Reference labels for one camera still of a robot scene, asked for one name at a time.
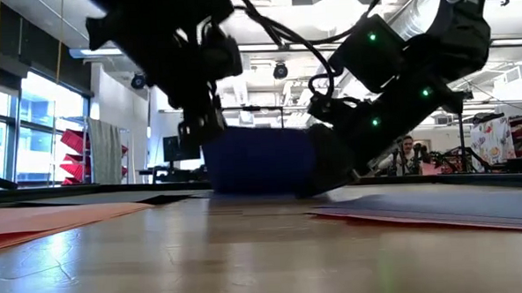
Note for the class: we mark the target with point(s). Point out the large window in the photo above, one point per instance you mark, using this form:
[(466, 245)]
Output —
[(39, 129)]

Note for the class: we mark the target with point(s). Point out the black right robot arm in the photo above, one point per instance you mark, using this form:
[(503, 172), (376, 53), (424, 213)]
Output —
[(459, 45)]

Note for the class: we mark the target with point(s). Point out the red storage bin rack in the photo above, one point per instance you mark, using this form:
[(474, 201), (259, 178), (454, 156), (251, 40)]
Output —
[(73, 141)]

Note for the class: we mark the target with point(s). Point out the white floral cloth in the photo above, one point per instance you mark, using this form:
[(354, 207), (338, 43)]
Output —
[(492, 141)]

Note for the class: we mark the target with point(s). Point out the black round ceiling speaker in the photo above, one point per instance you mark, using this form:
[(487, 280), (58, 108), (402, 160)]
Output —
[(280, 70), (138, 81)]

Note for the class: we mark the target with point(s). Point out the black computer monitor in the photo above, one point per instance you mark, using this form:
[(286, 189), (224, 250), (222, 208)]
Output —
[(173, 150)]

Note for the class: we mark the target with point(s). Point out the black paper sheet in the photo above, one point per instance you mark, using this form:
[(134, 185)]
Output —
[(91, 199)]

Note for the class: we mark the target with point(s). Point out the black camera stand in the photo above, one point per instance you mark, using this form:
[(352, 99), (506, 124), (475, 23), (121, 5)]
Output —
[(461, 133)]

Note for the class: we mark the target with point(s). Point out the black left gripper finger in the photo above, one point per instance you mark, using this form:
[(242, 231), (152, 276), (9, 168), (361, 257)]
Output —
[(192, 134), (214, 126)]

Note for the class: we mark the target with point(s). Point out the black background robot arm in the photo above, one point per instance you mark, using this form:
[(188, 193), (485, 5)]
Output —
[(447, 158)]

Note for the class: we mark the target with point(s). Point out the person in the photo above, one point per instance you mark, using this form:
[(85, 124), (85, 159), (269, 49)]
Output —
[(404, 151)]

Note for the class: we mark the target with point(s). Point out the black aluminium table frame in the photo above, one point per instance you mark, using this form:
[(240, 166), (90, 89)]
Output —
[(69, 190)]

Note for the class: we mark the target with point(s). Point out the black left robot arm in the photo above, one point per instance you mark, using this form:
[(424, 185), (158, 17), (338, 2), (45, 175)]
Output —
[(163, 31)]

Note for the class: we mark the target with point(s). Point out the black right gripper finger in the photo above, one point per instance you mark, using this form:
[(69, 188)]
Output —
[(332, 161), (361, 170)]

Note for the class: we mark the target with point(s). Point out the long ceiling light strip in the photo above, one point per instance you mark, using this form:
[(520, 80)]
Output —
[(98, 52)]

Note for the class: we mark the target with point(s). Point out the blue paper sheet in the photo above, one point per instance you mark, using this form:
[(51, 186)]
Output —
[(444, 204), (257, 160)]

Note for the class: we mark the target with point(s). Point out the black office desk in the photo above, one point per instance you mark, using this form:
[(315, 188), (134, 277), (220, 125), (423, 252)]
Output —
[(156, 171)]

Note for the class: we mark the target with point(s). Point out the black robot station frame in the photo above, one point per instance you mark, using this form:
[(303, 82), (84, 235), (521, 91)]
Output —
[(252, 108)]

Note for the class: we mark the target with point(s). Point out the grey hanging cloth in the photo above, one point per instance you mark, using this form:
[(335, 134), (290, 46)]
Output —
[(106, 153)]

